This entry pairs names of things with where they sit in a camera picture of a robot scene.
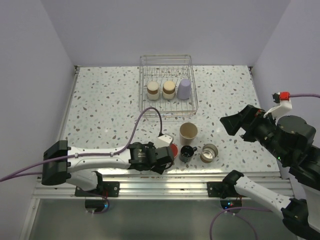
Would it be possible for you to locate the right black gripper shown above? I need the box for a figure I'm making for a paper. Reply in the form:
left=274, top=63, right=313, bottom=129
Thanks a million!
left=219, top=102, right=291, bottom=163

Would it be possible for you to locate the coral pink cup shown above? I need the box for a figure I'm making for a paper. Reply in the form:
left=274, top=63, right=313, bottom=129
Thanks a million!
left=169, top=143, right=179, bottom=161

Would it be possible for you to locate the black mug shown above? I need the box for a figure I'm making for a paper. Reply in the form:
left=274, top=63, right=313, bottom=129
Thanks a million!
left=179, top=145, right=198, bottom=163

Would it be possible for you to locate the lavender plastic cup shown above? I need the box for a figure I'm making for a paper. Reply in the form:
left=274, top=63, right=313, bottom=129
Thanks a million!
left=177, top=78, right=192, bottom=100

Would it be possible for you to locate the steel cup with brown band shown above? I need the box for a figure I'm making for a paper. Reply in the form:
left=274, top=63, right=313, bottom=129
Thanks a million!
left=162, top=80, right=176, bottom=100

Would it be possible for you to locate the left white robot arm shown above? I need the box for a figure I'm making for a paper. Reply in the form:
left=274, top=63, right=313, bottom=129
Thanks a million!
left=41, top=140, right=174, bottom=197

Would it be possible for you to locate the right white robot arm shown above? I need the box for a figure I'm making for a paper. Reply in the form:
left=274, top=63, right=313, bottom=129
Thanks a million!
left=220, top=105, right=320, bottom=240

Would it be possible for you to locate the tall beige cup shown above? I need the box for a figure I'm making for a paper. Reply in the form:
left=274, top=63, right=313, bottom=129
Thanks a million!
left=179, top=122, right=198, bottom=146

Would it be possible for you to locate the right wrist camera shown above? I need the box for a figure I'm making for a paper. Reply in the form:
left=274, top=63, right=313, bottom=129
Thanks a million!
left=263, top=91, right=293, bottom=119

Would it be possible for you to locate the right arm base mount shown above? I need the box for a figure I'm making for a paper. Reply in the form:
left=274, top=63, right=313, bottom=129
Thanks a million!
left=206, top=181, right=241, bottom=199

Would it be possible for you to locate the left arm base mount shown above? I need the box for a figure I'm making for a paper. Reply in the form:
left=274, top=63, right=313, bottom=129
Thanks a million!
left=74, top=181, right=120, bottom=198

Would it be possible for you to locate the wire dish rack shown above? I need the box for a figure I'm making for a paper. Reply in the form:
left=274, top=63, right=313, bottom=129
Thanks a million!
left=138, top=54, right=199, bottom=120

